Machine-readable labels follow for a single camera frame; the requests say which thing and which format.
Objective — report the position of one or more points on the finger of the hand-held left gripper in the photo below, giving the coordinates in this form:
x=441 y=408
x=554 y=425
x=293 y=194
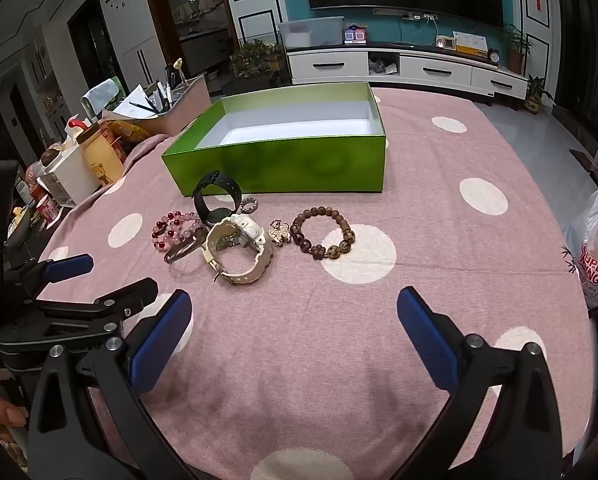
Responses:
x=104 y=305
x=69 y=267

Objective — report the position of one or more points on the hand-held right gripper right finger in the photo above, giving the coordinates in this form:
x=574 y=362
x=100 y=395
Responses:
x=426 y=345

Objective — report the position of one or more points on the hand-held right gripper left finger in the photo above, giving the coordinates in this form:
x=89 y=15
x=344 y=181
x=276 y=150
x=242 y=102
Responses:
x=161 y=345

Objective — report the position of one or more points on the silver bangle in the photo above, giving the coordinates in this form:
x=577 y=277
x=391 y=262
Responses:
x=171 y=258

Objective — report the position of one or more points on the cream wristwatch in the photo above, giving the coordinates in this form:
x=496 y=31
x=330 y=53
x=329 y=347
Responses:
x=246 y=227

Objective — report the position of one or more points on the gold brooch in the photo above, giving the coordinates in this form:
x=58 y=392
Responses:
x=280 y=232

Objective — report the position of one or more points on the black wristwatch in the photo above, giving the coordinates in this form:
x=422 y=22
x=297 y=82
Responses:
x=231 y=190

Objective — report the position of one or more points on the green cardboard box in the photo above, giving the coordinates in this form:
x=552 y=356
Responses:
x=279 y=165

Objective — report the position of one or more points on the person's left hand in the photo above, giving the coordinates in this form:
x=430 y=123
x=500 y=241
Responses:
x=4 y=412

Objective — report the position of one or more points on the white plastic container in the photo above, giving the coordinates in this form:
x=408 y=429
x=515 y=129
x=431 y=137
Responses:
x=71 y=175

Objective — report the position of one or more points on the pink polka dot tablecloth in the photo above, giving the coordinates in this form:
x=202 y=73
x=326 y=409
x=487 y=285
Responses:
x=329 y=360

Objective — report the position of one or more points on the yellow bear cup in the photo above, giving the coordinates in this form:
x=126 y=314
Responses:
x=101 y=160

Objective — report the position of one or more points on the yellow snack bag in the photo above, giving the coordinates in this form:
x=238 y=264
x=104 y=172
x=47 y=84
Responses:
x=129 y=131

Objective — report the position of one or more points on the white papers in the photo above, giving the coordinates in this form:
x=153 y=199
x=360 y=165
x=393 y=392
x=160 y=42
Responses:
x=134 y=102

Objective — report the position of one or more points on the white plastic bag red print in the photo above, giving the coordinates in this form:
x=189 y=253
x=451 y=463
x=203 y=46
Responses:
x=596 y=250

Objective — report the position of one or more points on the pink organizer box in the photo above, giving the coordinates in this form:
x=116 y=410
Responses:
x=189 y=105

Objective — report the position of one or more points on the wooden stick with cream top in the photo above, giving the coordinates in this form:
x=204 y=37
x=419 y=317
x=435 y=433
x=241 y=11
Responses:
x=179 y=65

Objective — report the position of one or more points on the small potted plant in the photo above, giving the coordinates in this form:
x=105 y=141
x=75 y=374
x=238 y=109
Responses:
x=535 y=97

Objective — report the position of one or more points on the large potted plant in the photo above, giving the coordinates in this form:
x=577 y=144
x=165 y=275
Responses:
x=251 y=62

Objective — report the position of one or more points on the white television cabinet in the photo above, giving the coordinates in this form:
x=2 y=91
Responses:
x=429 y=70

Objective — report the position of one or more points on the black alarm clock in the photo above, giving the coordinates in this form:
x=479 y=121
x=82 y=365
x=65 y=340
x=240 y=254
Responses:
x=494 y=56

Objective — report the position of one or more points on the potted plant in brown pot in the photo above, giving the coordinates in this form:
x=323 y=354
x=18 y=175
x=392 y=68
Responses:
x=515 y=57

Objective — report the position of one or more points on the small white device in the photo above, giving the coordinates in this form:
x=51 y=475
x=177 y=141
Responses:
x=446 y=42

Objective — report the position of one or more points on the desk calendar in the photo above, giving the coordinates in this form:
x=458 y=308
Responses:
x=471 y=42

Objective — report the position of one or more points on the small blue and red display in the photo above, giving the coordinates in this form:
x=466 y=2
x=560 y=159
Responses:
x=356 y=35

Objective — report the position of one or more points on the clear plastic storage box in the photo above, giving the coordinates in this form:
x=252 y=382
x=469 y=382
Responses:
x=324 y=32

